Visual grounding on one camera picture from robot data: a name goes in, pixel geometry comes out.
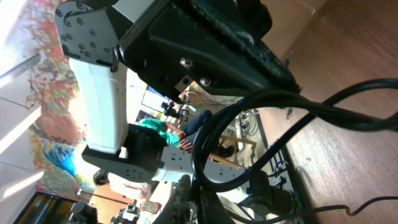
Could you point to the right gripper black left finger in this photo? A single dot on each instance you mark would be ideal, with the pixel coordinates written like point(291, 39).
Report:
point(177, 209)

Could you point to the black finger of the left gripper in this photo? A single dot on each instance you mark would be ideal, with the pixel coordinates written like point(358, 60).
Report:
point(214, 43)

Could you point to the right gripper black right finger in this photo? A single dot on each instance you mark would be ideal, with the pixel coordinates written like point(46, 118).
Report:
point(211, 210)

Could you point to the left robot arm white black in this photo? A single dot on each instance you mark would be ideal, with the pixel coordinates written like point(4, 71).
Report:
point(89, 33)

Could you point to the person with white shirt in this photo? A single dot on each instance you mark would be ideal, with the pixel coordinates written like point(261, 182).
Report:
point(132, 190)

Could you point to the wooden chair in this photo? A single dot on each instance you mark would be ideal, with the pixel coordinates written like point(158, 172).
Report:
point(236, 141)

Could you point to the seated person green shirt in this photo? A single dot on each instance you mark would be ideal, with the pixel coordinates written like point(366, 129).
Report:
point(182, 137)

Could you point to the colourful wall mural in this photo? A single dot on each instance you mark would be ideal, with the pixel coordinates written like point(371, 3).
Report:
point(57, 135)

